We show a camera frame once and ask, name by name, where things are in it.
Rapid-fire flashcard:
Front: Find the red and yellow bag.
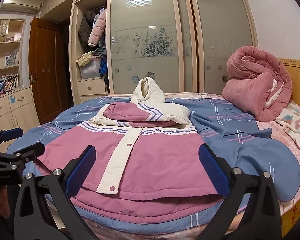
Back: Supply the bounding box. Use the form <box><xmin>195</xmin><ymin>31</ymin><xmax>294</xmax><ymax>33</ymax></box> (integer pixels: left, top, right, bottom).
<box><xmin>281</xmin><ymin>199</ymin><xmax>300</xmax><ymax>238</ymax></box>

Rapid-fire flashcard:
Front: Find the pink and white hooded jacket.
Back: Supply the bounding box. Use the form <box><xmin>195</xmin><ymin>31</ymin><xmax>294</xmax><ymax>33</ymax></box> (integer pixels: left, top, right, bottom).
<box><xmin>36</xmin><ymin>77</ymin><xmax>222</xmax><ymax>224</ymax></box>

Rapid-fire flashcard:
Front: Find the wall air conditioner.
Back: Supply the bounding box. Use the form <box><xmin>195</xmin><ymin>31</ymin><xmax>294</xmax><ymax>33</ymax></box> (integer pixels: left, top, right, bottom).
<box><xmin>0</xmin><ymin>0</ymin><xmax>43</xmax><ymax>15</ymax></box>

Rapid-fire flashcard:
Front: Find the person's left hand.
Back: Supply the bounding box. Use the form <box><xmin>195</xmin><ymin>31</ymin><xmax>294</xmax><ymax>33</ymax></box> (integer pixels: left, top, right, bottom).
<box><xmin>0</xmin><ymin>186</ymin><xmax>11</xmax><ymax>219</ymax></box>

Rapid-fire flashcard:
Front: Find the hanging dark jacket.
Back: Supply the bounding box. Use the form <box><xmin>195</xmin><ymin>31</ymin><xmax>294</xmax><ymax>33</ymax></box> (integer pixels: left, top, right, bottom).
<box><xmin>78</xmin><ymin>10</ymin><xmax>95</xmax><ymax>47</ymax></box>

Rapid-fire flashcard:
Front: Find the blue garment in wardrobe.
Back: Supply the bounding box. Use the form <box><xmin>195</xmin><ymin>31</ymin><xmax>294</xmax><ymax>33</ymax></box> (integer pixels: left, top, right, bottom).
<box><xmin>99</xmin><ymin>58</ymin><xmax>108</xmax><ymax>77</ymax></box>

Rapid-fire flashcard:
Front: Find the blue plaid bed blanket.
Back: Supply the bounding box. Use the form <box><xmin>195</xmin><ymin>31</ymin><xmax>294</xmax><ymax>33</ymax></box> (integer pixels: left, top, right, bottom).
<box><xmin>7</xmin><ymin>96</ymin><xmax>300</xmax><ymax>235</ymax></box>

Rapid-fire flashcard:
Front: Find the beige bag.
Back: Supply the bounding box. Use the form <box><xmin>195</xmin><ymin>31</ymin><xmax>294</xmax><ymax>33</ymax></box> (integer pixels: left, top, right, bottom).
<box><xmin>76</xmin><ymin>51</ymin><xmax>94</xmax><ymax>67</ymax></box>

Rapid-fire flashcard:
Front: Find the bookshelf cabinet with drawers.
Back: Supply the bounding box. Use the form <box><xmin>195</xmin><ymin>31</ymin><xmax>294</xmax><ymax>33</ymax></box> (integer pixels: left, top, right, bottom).
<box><xmin>0</xmin><ymin>18</ymin><xmax>39</xmax><ymax>132</ymax></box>

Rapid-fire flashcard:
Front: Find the hanging pink puffer jacket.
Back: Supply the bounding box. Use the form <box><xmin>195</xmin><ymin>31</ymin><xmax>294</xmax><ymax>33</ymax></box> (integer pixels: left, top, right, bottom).
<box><xmin>88</xmin><ymin>9</ymin><xmax>107</xmax><ymax>47</ymax></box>

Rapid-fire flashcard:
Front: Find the floral pillow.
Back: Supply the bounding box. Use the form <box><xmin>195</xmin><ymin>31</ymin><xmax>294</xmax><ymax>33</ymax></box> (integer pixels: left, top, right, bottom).
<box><xmin>275</xmin><ymin>101</ymin><xmax>300</xmax><ymax>149</ymax></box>

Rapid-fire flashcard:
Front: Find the pink bed sheet mattress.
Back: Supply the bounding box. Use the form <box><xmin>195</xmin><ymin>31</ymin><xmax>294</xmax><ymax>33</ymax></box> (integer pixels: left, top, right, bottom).
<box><xmin>79</xmin><ymin>92</ymin><xmax>300</xmax><ymax>240</ymax></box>

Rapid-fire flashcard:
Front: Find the translucent storage box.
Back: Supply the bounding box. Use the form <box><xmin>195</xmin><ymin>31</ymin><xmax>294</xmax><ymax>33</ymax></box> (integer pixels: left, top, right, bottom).
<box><xmin>79</xmin><ymin>57</ymin><xmax>101</xmax><ymax>79</ymax></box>

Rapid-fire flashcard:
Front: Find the wardrobe with glass sliding doors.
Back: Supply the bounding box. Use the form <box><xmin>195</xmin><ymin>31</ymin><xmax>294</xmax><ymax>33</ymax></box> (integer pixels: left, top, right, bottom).
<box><xmin>69</xmin><ymin>0</ymin><xmax>258</xmax><ymax>104</ymax></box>

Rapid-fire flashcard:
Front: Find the brown wooden door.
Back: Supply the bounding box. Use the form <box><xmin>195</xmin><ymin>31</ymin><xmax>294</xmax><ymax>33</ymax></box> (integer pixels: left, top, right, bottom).
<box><xmin>29</xmin><ymin>18</ymin><xmax>74</xmax><ymax>124</ymax></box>

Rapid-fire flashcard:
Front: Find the rolled pink quilt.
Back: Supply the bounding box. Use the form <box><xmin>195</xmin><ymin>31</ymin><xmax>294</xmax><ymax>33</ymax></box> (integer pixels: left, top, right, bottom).
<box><xmin>222</xmin><ymin>46</ymin><xmax>293</xmax><ymax>121</ymax></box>

